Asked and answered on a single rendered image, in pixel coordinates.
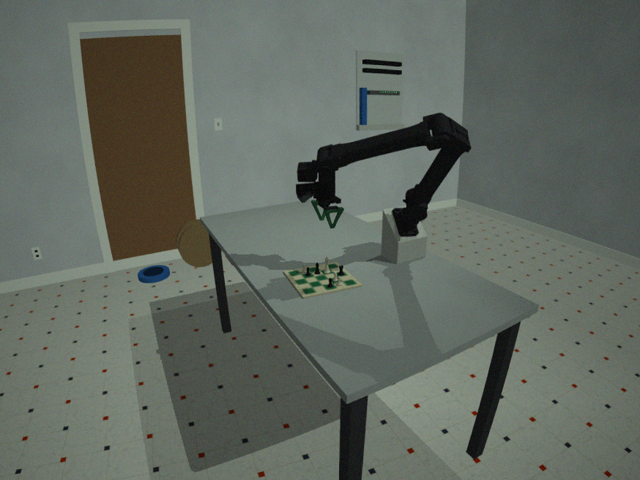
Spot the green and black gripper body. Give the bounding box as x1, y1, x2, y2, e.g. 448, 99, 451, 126
313, 182, 341, 210

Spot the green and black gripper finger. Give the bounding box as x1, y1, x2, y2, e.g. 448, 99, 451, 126
311, 200, 325, 221
324, 207, 344, 228

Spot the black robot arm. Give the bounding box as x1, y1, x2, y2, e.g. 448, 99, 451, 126
296, 113, 471, 236

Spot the green and cream chessboard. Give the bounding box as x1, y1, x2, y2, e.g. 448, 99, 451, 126
283, 262, 362, 299

